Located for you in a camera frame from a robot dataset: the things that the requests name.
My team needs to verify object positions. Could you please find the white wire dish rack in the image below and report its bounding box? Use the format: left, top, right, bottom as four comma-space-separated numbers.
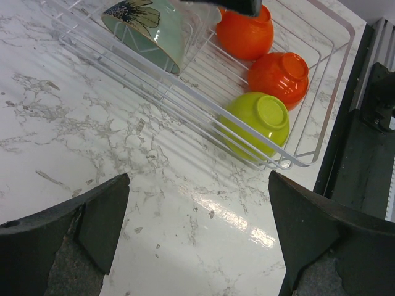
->
41, 1, 356, 170

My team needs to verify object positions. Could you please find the pale green ceramic bowl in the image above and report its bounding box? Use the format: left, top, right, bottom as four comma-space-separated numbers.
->
101, 1, 185, 75

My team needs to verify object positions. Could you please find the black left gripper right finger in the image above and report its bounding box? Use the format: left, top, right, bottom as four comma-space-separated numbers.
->
268, 171, 394, 295

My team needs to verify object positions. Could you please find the aluminium front rail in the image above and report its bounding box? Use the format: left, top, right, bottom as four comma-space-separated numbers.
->
351, 18, 394, 222

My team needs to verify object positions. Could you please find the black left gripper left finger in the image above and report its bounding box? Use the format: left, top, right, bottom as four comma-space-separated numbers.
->
1, 173, 130, 295

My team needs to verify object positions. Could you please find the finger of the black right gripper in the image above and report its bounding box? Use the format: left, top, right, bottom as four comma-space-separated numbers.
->
184, 0, 262, 17

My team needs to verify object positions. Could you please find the orange plastic bowl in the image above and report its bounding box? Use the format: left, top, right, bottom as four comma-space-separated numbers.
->
247, 52, 309, 110
216, 5, 274, 61

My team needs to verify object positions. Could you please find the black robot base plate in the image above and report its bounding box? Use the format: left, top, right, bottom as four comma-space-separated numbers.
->
314, 18, 394, 222

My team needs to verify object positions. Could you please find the lime green plastic bowl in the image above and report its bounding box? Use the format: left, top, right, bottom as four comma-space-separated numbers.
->
220, 92, 289, 162

